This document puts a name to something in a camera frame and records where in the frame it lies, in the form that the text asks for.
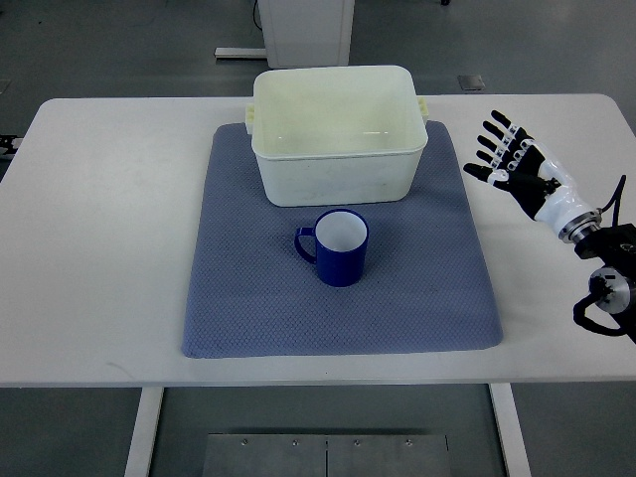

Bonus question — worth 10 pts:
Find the left white table leg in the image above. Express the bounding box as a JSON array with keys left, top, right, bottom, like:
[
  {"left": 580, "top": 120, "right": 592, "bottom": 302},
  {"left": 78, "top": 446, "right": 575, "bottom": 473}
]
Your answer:
[{"left": 124, "top": 387, "right": 164, "bottom": 477}]

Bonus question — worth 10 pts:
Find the grey floor socket cover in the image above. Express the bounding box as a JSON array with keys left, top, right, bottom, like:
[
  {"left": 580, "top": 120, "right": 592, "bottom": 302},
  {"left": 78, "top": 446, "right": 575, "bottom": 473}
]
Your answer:
[{"left": 457, "top": 75, "right": 486, "bottom": 91}]

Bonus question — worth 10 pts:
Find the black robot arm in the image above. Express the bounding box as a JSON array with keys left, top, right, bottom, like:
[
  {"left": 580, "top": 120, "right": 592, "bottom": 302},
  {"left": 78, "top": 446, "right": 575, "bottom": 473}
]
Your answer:
[{"left": 573, "top": 176, "right": 635, "bottom": 340}]

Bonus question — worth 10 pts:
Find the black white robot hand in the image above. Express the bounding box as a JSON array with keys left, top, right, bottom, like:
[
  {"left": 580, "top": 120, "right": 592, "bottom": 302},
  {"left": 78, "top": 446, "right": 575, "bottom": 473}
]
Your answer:
[{"left": 463, "top": 110, "right": 601, "bottom": 243}]

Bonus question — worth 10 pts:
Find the blue textured mat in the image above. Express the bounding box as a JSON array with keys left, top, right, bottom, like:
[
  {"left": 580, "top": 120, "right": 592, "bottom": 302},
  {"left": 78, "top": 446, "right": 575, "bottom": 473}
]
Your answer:
[{"left": 182, "top": 121, "right": 503, "bottom": 359}]

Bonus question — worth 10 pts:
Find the white pedestal cabinet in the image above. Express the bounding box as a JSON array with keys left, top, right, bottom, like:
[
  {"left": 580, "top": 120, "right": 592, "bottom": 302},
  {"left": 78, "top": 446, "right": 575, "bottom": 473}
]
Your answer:
[{"left": 215, "top": 0, "right": 356, "bottom": 70}]

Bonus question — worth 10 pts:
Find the metal floor plate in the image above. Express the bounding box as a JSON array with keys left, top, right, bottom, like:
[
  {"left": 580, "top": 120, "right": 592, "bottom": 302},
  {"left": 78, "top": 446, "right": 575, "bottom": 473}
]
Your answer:
[{"left": 202, "top": 433, "right": 451, "bottom": 476}]

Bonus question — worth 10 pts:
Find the cream plastic box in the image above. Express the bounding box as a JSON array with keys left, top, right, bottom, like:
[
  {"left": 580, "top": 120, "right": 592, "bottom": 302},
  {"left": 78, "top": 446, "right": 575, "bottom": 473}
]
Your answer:
[{"left": 244, "top": 66, "right": 428, "bottom": 207}]

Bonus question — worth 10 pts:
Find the black clamp at table edge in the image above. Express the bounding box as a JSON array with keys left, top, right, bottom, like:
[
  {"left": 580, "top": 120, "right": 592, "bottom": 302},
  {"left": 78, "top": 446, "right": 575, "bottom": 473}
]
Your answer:
[{"left": 0, "top": 134, "right": 23, "bottom": 159}]

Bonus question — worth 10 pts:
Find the blue mug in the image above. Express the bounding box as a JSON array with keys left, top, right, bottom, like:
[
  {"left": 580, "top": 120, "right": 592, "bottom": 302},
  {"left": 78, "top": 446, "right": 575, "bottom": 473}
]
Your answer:
[{"left": 294, "top": 209, "right": 369, "bottom": 287}]

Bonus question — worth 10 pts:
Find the right white table leg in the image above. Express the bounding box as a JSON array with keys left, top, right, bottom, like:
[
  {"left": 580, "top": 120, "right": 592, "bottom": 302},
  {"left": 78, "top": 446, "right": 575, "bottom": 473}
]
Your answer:
[{"left": 489, "top": 383, "right": 532, "bottom": 477}]

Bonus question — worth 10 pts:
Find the white table leg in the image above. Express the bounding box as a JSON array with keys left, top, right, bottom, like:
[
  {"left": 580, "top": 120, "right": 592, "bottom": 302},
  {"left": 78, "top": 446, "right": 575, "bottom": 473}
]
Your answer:
[
  {"left": 489, "top": 383, "right": 532, "bottom": 477},
  {"left": 124, "top": 387, "right": 164, "bottom": 477}
]

